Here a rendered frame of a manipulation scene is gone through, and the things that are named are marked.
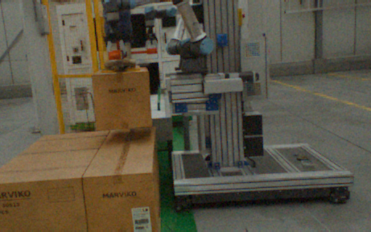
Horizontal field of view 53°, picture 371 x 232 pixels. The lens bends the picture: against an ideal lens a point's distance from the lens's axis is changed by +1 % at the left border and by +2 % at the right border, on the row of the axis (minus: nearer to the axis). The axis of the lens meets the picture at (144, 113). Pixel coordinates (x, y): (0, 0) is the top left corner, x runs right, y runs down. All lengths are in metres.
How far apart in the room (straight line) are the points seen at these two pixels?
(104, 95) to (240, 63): 1.07
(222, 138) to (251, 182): 0.42
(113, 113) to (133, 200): 0.73
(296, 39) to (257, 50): 9.86
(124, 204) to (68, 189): 0.33
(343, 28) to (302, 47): 1.30
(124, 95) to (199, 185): 0.86
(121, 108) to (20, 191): 0.88
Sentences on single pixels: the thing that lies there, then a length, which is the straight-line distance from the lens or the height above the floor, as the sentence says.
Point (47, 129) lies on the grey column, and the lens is 4.19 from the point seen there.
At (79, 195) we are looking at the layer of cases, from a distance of 2.16.
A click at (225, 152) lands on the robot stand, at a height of 0.35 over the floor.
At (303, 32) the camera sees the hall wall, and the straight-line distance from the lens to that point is 12.82.
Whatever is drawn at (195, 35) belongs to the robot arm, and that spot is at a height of 1.28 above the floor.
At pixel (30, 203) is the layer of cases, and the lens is 2.26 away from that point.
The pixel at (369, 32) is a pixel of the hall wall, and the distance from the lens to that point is 13.61.
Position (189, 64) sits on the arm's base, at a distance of 2.69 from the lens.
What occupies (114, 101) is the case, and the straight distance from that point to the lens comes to 2.59.
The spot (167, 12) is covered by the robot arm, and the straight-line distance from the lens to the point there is 3.09.
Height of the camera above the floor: 1.22
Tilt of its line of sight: 10 degrees down
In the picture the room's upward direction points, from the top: 5 degrees counter-clockwise
